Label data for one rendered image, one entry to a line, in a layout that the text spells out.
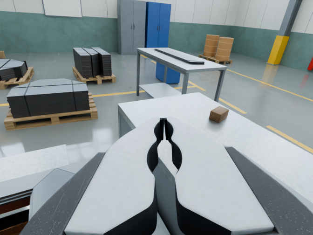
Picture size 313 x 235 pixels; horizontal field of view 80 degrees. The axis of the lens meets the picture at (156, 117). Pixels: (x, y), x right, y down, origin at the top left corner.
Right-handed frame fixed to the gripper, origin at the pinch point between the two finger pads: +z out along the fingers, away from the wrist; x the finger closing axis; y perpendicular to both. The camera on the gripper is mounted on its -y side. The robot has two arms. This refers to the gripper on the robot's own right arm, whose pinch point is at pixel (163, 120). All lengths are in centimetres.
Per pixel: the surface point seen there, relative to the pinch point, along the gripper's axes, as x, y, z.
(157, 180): -5, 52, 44
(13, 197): -63, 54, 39
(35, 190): -56, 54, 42
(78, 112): -133, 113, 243
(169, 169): 0, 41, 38
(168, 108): 2, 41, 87
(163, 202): -3, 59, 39
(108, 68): -131, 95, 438
